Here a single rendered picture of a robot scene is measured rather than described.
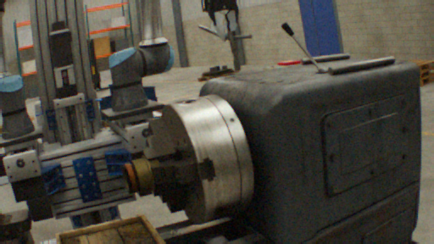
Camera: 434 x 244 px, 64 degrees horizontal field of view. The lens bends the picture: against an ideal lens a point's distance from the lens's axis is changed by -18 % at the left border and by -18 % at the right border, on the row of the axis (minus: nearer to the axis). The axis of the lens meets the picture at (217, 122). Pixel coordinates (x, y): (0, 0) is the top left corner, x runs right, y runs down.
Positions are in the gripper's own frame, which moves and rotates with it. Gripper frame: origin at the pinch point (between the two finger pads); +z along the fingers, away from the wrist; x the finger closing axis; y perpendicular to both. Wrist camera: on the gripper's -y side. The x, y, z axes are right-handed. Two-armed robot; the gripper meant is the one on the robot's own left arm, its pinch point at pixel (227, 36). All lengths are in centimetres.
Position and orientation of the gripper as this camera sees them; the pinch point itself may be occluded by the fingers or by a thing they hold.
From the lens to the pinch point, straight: 119.6
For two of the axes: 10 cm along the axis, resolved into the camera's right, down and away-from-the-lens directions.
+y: -4.2, -1.3, 9.0
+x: -9.0, 2.1, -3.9
